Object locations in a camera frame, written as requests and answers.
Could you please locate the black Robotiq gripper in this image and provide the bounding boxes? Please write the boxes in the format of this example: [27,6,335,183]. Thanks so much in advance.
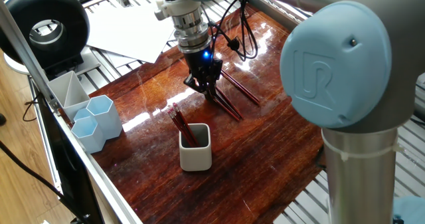
[183,47,224,100]

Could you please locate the white square ceramic pen holder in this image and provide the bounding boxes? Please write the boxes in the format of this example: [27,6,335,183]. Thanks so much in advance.
[179,123,213,172]

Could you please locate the light blue hexagonal pen holder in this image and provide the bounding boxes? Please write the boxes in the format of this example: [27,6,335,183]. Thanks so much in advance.
[70,94,124,154]

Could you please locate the white divided square pen holder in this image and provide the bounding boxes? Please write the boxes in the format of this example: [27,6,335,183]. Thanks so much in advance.
[46,70,91,122]

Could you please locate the silver wrist sensor flange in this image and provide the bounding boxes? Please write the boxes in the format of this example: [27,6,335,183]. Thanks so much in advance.
[171,7,213,55]

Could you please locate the white paper sheet stack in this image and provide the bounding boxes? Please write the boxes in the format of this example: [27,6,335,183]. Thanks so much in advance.
[85,0,179,65]

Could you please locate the red-brown wooden board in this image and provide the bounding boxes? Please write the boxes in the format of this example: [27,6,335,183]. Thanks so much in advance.
[88,4,326,224]

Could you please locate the black monitor panel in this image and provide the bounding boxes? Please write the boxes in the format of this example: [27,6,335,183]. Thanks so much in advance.
[33,92,106,224]

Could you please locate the black gripper cable with plug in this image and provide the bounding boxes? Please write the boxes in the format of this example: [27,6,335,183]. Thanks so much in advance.
[201,0,260,62]

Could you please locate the black ring-shaped lamp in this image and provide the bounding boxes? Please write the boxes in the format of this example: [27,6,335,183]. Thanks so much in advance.
[0,0,100,82]

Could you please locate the black floor cable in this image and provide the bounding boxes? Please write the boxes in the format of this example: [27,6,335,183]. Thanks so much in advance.
[0,140,86,224]

